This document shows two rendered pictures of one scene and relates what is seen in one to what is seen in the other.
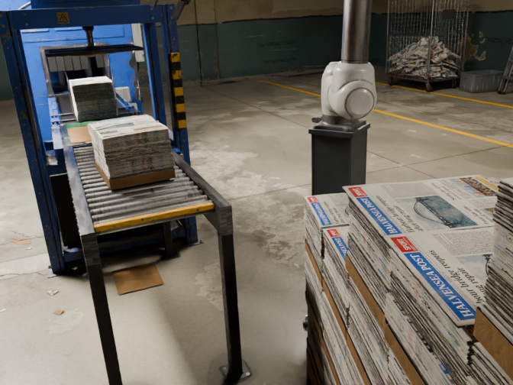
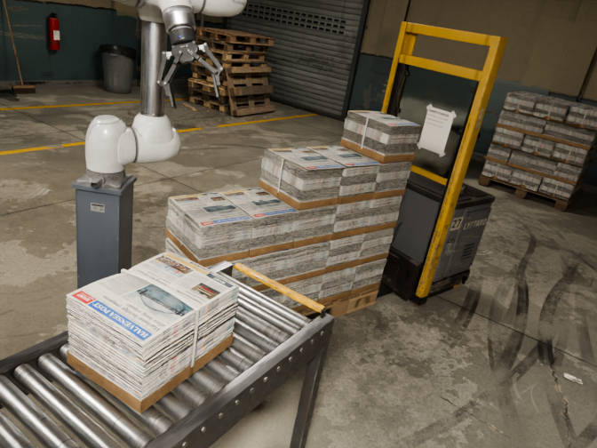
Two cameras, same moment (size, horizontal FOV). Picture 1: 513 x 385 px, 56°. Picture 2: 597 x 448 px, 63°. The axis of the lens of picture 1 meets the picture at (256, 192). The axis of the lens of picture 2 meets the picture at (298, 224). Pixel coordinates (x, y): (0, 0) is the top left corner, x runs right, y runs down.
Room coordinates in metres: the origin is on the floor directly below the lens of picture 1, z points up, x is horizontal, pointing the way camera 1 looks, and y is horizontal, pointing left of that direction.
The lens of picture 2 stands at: (2.56, 1.69, 1.79)
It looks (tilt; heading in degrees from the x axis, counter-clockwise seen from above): 23 degrees down; 233
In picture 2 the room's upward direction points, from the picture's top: 10 degrees clockwise
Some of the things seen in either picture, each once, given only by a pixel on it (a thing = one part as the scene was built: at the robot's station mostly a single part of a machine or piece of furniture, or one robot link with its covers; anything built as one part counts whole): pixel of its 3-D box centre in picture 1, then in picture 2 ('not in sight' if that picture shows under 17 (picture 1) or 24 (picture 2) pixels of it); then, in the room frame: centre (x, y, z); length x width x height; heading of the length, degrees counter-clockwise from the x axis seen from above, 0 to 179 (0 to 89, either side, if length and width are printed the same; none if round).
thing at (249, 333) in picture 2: (146, 200); (226, 321); (1.87, 0.46, 0.78); 0.47 x 0.05 x 0.05; 112
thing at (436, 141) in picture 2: not in sight; (428, 120); (-0.04, -0.52, 1.28); 0.57 x 0.01 x 0.65; 95
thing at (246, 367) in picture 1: (235, 370); not in sight; (1.72, 0.13, 0.01); 0.14 x 0.14 x 0.01; 22
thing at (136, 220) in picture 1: (156, 216); (277, 286); (1.60, 0.37, 0.81); 0.43 x 0.03 x 0.02; 112
